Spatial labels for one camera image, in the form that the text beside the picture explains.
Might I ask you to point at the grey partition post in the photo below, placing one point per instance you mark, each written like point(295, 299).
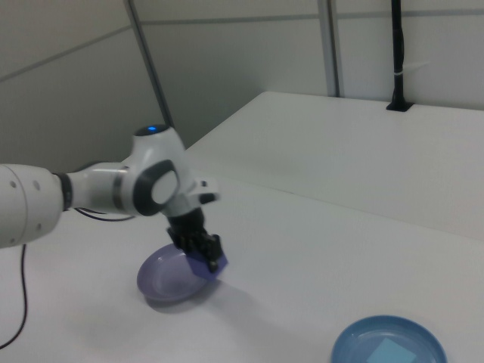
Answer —
point(151, 64)
point(336, 49)

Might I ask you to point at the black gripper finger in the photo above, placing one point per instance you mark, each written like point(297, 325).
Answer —
point(180, 242)
point(212, 252)

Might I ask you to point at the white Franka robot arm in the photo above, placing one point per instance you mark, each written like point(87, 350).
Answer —
point(94, 189)

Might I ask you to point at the black clamped pole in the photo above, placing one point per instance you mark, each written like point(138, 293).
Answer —
point(397, 56)

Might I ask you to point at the blue plate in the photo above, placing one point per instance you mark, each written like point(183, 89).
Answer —
point(363, 332)

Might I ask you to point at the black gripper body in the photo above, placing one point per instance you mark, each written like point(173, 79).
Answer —
point(187, 223)

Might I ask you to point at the purple plate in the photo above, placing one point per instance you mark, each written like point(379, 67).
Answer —
point(166, 278)

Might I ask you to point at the purple cube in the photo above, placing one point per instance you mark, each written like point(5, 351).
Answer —
point(200, 268)

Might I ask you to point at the light blue cube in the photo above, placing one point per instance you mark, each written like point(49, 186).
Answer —
point(391, 351)

